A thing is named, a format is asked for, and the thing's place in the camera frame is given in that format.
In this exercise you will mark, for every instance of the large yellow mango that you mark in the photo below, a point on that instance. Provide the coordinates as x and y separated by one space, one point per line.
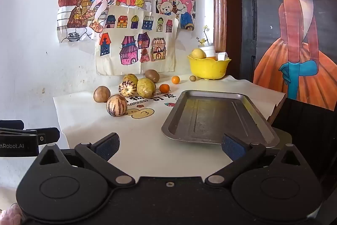
146 88

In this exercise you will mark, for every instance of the yellow plastic bowl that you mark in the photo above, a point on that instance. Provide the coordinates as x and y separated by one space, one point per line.
208 68

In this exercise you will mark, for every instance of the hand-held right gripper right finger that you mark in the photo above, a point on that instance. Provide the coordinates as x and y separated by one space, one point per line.
231 146

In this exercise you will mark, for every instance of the white paper roll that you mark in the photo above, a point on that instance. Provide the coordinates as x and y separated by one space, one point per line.
223 56

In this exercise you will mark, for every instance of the wall poster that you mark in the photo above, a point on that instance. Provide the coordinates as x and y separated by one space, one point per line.
297 30

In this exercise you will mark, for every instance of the small brown longan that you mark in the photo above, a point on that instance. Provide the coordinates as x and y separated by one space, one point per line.
193 78

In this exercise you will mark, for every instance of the orange tangerine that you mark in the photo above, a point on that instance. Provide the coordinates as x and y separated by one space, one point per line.
164 88
175 79

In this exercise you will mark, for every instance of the striped pepino melon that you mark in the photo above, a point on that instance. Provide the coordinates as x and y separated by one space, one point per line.
127 89
116 105

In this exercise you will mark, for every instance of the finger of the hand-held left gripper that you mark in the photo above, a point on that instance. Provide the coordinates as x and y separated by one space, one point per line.
11 124
48 136

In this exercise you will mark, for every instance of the black door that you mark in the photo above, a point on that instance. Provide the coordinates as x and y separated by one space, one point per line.
247 16

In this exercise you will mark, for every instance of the wooden door frame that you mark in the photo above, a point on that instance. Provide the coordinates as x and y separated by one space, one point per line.
219 3

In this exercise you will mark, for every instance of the pink fuzzy cloth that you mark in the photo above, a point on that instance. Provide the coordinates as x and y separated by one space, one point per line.
9 214

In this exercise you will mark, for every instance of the brown kiwi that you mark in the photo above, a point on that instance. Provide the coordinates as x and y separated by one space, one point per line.
152 75

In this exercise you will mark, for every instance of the yellow lemon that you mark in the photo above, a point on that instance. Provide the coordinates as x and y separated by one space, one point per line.
198 54

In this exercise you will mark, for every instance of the brown passion fruit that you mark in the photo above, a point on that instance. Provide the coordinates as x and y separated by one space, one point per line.
102 94

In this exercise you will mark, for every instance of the pale green plastic object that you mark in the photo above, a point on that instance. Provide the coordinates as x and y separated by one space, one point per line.
284 136

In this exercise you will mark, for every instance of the metal tray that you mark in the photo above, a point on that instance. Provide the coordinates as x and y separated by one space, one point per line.
210 117

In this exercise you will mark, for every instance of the colourful houses wall drawing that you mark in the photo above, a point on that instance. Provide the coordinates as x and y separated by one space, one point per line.
137 35

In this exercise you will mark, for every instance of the glass jar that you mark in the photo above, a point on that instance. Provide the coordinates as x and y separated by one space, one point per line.
208 44

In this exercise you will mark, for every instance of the small yellow-green mango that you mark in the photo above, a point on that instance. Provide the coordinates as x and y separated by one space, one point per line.
131 78

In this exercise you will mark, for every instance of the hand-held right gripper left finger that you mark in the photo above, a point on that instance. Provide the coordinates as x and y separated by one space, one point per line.
108 146

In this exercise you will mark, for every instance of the yellow flower sprig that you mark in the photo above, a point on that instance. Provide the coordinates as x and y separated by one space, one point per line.
202 40

